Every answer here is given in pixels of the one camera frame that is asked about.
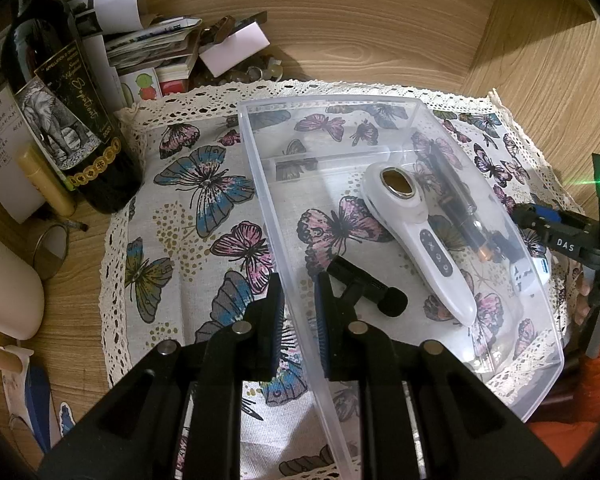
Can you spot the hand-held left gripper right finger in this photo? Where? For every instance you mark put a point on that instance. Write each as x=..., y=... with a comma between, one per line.
x=322, y=330

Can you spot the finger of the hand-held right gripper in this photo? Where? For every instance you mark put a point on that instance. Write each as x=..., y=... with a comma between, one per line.
x=535, y=215

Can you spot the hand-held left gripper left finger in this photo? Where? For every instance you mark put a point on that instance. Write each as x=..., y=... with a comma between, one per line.
x=275, y=325

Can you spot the white charger plug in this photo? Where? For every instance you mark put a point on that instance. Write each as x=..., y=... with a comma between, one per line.
x=527, y=272

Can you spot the gold black lighter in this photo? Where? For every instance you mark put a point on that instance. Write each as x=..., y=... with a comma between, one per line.
x=472, y=235

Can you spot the dark metal cylinder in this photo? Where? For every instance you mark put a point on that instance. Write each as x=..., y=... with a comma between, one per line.
x=447, y=170

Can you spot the white handheld massager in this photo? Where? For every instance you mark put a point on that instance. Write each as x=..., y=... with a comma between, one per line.
x=410, y=220

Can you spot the clear plastic storage box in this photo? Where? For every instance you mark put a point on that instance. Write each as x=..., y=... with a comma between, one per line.
x=330, y=170

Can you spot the person's right forearm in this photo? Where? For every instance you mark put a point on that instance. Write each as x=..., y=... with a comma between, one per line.
x=595, y=395

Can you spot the person's right hand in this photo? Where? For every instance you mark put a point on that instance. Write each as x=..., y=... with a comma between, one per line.
x=582, y=295

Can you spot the butterfly print lace cloth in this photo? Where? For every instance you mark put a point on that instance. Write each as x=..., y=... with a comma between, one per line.
x=200, y=180

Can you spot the bowl of trinkets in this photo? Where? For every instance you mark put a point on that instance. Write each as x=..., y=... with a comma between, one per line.
x=252, y=74

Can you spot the white blue sticker sheet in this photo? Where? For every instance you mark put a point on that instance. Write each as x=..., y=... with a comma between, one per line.
x=15, y=390

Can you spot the yellow tube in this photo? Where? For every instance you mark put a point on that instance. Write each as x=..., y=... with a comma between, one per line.
x=45, y=185

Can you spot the cream ceramic mug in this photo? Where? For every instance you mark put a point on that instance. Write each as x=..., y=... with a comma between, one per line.
x=5, y=290

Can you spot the pink white small box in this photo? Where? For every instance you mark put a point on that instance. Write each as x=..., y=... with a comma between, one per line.
x=235, y=40

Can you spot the stack of booklets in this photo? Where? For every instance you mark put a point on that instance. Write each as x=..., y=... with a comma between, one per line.
x=150, y=42

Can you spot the dark wine bottle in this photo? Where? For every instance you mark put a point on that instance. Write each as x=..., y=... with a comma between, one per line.
x=55, y=85

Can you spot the white handwritten paper note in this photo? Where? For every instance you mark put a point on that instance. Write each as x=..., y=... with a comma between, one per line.
x=0, y=150

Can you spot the rolled white paper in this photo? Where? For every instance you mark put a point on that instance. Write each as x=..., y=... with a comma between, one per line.
x=107, y=0

